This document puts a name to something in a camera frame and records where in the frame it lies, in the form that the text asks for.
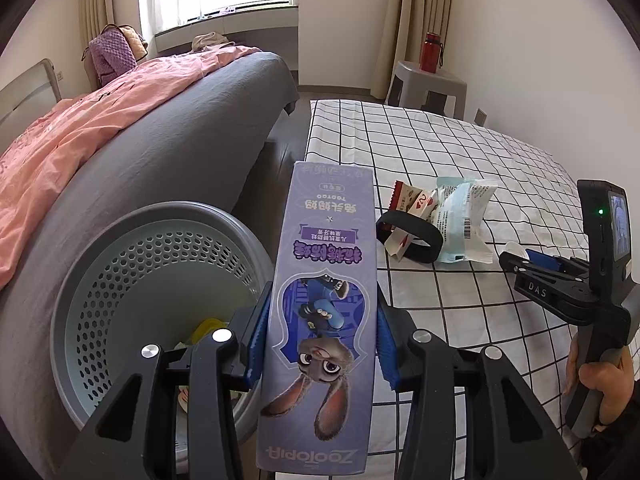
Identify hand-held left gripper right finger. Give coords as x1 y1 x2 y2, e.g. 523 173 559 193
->
375 292 584 480

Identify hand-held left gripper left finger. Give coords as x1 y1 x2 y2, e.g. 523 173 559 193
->
75 286 276 480

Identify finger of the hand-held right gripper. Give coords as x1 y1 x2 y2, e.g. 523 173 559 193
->
527 251 591 275
498 251 568 282

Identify yellow square plastic ring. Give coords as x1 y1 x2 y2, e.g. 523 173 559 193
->
189 317 236 347

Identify purple rabbit print box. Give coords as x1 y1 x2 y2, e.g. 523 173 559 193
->
255 161 379 474

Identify orange and white paper cup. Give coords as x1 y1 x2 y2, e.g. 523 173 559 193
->
173 383 193 415

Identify grey perforated waste basket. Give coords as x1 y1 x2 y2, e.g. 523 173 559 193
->
50 201 277 450

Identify person's right forearm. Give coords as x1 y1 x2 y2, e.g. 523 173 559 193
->
575 390 640 480

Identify person's right hand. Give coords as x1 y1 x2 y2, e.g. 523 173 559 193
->
564 332 637 428

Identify white and teal snack packet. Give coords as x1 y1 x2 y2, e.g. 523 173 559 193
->
431 176 501 265

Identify black wristband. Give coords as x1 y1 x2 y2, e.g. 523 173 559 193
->
376 208 444 264

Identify small beige wrapper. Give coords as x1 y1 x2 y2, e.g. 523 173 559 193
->
386 227 417 262

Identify red-ended heart print wrapper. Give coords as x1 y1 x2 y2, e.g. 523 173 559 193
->
391 181 439 224

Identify black checked white cloth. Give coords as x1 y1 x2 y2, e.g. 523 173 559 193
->
302 99 600 426

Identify grey plastic stool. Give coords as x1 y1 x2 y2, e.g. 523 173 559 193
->
387 60 469 119

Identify grey bed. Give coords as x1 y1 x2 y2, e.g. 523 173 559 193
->
0 52 299 480

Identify red water bottle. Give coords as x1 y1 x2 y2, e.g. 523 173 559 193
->
420 31 445 72

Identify pink blanket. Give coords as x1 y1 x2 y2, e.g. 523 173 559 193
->
0 45 264 291

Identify beige curtain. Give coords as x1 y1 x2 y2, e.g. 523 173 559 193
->
370 0 457 102
77 0 152 57

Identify beige crumpled clothes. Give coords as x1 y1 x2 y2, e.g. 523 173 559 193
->
191 32 237 54

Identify grey windowsill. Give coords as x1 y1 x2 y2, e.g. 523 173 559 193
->
152 5 301 57

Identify grey headboard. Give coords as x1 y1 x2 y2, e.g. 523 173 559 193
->
0 58 64 137

